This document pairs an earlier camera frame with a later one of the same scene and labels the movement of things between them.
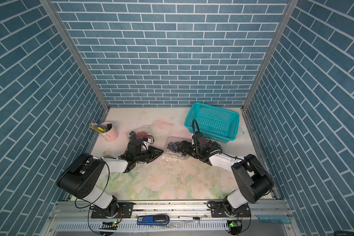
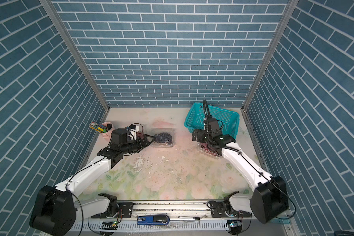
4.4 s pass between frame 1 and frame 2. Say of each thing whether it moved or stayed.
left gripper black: moved
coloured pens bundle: stayed
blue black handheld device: stayed
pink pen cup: stayed
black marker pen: stayed
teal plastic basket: stayed
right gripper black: moved
